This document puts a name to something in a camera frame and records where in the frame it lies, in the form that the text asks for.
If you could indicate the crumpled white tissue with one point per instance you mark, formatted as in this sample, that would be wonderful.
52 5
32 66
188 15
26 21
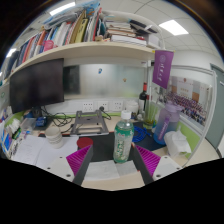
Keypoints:
176 143

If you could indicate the white napkin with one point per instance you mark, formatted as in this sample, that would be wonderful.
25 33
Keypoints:
103 170

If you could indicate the grey metal laptop stand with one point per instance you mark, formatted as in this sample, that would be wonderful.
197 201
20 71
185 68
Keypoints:
89 125

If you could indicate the ceiling lights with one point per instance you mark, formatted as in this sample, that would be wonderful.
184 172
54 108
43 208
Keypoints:
173 27

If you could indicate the white wall socket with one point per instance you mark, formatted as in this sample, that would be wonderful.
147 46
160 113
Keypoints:
118 106
88 106
104 105

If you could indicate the green drinking glass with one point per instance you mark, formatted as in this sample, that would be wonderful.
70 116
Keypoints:
150 116

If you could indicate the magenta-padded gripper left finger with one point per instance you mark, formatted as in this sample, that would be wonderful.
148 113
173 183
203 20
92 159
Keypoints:
58 166

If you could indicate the black desk mat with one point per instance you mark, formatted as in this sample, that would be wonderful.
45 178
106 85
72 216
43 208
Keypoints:
103 146

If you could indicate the green-labelled clear drink bottle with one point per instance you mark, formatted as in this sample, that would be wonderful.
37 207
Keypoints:
123 140

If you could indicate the dark wine bottle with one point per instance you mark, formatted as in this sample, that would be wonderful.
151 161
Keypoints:
143 98

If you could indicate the printed paper sheet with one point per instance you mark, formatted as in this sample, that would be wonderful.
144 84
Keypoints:
28 150

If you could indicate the clear plastic box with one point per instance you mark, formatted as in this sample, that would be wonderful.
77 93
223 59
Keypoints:
28 124

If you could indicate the grey door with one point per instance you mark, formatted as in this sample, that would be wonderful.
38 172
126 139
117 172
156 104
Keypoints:
216 110

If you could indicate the black computer monitor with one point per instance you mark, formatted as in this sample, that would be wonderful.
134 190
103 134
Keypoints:
36 85

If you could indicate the shelf unit with books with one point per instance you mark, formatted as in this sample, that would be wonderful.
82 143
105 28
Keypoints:
90 50

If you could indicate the purple hanging flag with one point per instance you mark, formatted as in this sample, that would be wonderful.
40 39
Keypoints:
162 68

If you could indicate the group photo poster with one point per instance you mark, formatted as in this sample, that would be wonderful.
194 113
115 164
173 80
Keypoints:
190 100

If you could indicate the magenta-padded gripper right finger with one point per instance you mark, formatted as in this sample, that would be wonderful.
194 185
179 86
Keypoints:
166 166

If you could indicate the flat round red coaster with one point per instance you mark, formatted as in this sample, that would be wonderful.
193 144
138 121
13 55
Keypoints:
84 142

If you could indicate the blank white paper sheet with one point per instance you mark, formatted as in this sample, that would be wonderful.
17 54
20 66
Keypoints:
55 155

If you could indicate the white lidded jar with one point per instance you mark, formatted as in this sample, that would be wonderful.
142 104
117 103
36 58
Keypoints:
132 107

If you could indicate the small blue box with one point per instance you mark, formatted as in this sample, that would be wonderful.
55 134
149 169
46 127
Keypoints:
40 122

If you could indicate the purple translucent water jug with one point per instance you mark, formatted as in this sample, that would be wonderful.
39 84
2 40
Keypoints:
166 123

